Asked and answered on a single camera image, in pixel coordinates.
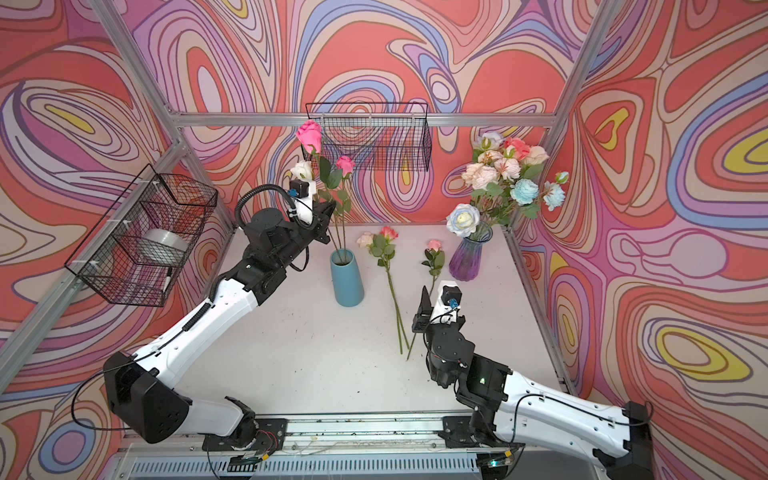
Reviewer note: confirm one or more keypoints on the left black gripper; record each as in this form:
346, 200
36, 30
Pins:
322, 213

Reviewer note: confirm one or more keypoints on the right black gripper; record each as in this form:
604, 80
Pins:
424, 313

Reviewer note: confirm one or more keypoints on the single white rosebud stem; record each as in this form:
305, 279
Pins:
303, 171

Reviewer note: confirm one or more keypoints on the small white pink rose spray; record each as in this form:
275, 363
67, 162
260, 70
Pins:
382, 246

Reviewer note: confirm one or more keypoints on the purple blue glass vase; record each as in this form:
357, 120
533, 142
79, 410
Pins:
466, 260

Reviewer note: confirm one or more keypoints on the teal ceramic cylinder vase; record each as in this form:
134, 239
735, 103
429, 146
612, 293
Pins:
346, 278

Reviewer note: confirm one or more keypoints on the magenta rose stem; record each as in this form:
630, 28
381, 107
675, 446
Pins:
333, 175

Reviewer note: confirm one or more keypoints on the white blue-edged rose stem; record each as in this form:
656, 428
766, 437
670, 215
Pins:
463, 220

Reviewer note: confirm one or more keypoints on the peach peony flower stem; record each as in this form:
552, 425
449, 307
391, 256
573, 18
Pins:
491, 177

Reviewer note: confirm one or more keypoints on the teal peony flower stem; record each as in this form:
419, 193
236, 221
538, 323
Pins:
531, 197

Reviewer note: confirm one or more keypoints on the white blue rose stem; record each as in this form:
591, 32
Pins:
488, 141

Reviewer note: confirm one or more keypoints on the pink rosebud spray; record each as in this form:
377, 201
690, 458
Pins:
515, 148

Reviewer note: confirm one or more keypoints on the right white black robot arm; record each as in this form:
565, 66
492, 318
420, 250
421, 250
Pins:
512, 410

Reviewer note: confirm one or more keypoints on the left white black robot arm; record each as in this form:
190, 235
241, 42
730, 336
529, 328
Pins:
280, 224

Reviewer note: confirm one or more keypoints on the small pink rosebud stem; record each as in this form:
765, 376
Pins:
434, 261

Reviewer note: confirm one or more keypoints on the silver tape roll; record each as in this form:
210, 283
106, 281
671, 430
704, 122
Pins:
166, 238

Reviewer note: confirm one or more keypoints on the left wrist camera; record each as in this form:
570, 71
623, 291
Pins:
302, 193

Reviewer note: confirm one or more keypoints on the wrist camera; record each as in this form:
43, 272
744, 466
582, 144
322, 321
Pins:
448, 303
302, 193

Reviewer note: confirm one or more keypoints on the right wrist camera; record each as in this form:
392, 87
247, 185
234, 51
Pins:
448, 303

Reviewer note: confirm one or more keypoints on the black wire basket back wall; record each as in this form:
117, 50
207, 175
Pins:
376, 135

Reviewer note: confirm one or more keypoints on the black wire basket wall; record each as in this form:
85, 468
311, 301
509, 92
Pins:
376, 135
125, 269

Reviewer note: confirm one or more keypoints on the aluminium front rail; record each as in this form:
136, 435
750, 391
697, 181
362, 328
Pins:
413, 432

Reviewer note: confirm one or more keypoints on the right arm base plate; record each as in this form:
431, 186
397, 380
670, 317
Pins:
462, 431

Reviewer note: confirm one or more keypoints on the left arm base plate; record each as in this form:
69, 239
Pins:
261, 435

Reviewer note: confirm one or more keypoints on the black wire basket left wall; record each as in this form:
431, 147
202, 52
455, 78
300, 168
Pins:
125, 269

